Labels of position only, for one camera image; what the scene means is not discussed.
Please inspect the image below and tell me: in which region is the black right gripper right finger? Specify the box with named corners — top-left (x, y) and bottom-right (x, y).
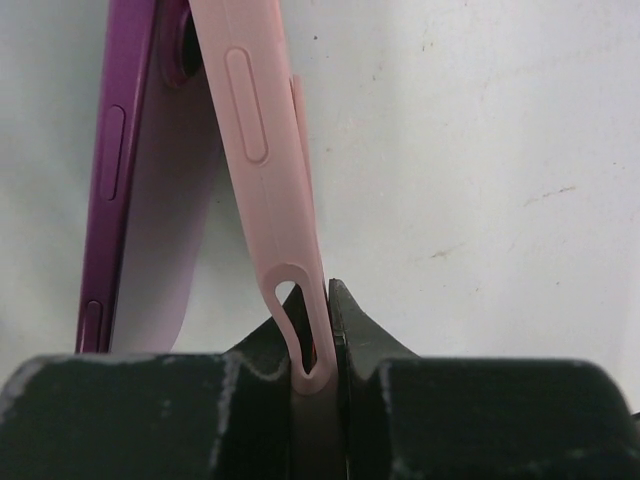
top-left (329, 279), bottom-right (639, 479)

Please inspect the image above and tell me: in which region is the pink phone case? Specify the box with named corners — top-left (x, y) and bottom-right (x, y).
top-left (190, 1), bottom-right (337, 395)

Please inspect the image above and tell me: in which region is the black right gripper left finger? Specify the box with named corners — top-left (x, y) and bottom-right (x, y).
top-left (0, 284), bottom-right (314, 480)

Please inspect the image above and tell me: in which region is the purple phone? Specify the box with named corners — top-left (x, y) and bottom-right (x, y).
top-left (75, 1), bottom-right (223, 353)

